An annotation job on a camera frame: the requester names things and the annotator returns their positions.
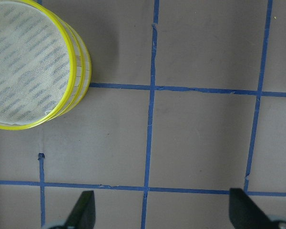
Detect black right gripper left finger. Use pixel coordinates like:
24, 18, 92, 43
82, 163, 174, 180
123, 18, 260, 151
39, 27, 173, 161
64, 191, 96, 229

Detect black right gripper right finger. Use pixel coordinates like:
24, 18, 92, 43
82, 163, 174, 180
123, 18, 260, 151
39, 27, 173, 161
229, 188, 273, 229

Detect yellow top steamer layer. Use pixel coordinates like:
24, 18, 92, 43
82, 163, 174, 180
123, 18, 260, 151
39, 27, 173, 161
0, 0, 76, 130

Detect yellow steamer layer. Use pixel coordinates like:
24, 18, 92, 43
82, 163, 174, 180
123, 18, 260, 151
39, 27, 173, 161
0, 0, 76, 130
48, 19, 92, 121

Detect yellow bottom steamer layer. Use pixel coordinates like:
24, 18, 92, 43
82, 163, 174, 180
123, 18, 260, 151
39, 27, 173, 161
48, 19, 92, 121

